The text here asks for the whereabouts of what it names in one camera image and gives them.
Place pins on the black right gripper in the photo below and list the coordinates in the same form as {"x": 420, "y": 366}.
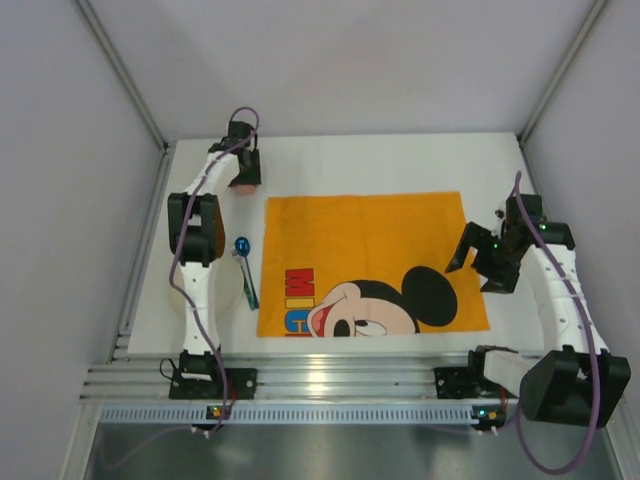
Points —
{"x": 489, "y": 255}

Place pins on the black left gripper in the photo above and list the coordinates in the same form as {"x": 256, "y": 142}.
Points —
{"x": 251, "y": 167}

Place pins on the pink plastic cup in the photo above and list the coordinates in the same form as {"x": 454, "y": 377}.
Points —
{"x": 245, "y": 190}

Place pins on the blue metal spoon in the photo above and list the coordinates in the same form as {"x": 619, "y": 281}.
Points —
{"x": 242, "y": 250}

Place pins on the cream round plate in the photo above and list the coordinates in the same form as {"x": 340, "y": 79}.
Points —
{"x": 225, "y": 291}

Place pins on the orange cartoon mouse placemat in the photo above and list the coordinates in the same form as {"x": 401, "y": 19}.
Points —
{"x": 366, "y": 266}

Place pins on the silver fork patterned handle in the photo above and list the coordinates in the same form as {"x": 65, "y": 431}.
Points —
{"x": 242, "y": 280}

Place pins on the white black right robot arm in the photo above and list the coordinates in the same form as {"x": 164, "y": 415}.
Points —
{"x": 577, "y": 375}

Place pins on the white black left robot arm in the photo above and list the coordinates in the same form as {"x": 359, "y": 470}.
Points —
{"x": 197, "y": 240}

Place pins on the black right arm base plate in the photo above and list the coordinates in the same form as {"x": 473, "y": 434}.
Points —
{"x": 456, "y": 383}

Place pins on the left aluminium frame post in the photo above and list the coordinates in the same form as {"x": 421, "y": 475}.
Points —
{"x": 119, "y": 68}

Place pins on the aluminium frame post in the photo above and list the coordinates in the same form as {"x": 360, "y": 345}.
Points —
{"x": 119, "y": 68}
{"x": 571, "y": 53}

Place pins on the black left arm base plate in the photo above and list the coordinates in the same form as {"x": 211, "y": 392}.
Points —
{"x": 241, "y": 385}

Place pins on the aluminium mounting rail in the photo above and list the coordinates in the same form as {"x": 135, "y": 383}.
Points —
{"x": 291, "y": 377}

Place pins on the right aluminium frame post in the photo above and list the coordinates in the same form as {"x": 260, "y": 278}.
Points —
{"x": 571, "y": 53}

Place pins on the perforated grey cable duct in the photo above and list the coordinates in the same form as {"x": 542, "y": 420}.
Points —
{"x": 438, "y": 413}

